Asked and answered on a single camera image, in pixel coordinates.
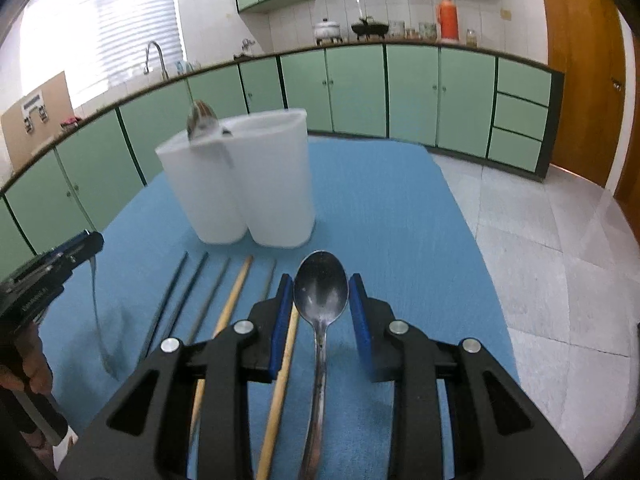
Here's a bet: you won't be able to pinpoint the grey metal chopstick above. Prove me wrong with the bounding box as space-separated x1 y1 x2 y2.
186 257 231 346

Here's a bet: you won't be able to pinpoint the bamboo chopstick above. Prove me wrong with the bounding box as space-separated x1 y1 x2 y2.
256 307 299 480
190 255 254 442

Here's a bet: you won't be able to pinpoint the black chopstick gold tip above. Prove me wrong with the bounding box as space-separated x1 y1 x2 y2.
137 252 189 363

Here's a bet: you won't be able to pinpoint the large steel spoon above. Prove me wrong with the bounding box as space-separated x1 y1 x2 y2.
186 100 233 169

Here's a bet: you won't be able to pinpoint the left hand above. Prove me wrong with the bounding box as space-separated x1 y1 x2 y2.
1 323 53 396

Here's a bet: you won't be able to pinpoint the blue table mat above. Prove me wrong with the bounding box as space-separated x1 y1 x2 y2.
37 138 522 480

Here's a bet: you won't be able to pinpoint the white double utensil holder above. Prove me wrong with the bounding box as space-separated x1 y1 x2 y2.
155 108 316 248

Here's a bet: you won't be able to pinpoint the cardboard box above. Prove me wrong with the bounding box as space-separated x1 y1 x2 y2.
1 72 74 172

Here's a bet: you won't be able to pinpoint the pink cloth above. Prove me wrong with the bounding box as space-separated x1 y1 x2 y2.
60 116 82 132

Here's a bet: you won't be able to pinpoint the steel faucet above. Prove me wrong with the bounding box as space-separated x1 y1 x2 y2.
143 40 170 82

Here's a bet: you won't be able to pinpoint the green lower cabinets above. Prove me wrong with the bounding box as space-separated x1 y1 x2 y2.
1 42 564 273

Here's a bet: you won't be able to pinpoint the white window blind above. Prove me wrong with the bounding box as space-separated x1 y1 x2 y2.
96 0 184 87

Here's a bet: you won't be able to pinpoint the small glass jar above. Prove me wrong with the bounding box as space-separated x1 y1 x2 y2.
465 29 478 48

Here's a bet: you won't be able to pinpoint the black wok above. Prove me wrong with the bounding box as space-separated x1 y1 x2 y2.
350 16 390 40

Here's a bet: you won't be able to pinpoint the white pot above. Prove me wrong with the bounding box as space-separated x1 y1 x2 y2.
312 18 343 46

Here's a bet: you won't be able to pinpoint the orange thermos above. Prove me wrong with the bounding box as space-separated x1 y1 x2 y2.
436 0 459 42

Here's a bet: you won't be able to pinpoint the wooden door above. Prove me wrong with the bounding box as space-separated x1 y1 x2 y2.
544 0 626 186

